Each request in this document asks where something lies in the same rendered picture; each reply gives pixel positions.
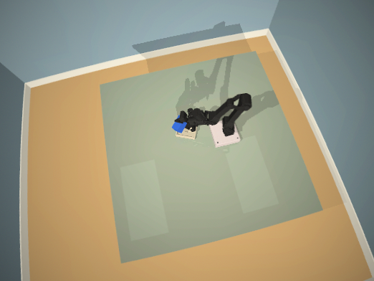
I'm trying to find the blue open-top cup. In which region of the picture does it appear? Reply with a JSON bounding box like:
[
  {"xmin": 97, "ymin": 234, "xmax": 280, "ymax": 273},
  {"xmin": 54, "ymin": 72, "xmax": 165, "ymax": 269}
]
[{"xmin": 172, "ymin": 122, "xmax": 187, "ymax": 133}]

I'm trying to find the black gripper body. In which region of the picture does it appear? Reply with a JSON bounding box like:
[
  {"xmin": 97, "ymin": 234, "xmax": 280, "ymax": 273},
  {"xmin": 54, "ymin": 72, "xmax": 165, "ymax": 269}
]
[{"xmin": 179, "ymin": 111, "xmax": 198, "ymax": 132}]

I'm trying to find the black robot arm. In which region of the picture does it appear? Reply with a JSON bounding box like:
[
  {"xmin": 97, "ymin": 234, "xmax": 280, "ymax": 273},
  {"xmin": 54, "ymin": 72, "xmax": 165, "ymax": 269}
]
[{"xmin": 188, "ymin": 93, "xmax": 252, "ymax": 136}]

